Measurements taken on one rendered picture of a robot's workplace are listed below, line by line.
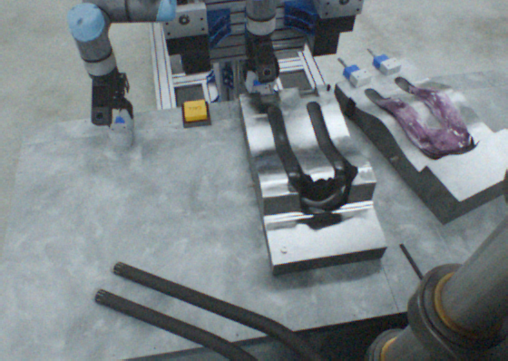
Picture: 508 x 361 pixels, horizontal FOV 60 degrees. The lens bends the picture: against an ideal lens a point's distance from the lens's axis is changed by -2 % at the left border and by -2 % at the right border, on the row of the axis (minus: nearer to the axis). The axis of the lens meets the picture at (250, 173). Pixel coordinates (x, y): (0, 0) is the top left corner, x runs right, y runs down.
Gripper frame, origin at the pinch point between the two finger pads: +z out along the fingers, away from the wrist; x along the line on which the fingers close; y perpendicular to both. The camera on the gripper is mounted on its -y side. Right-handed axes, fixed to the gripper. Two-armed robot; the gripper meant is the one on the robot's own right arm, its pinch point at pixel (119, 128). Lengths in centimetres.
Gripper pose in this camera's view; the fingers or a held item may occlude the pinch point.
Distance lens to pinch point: 127.9
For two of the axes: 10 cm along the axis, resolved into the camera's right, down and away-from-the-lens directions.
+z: 0.1, 5.9, 8.1
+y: 0.2, -8.1, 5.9
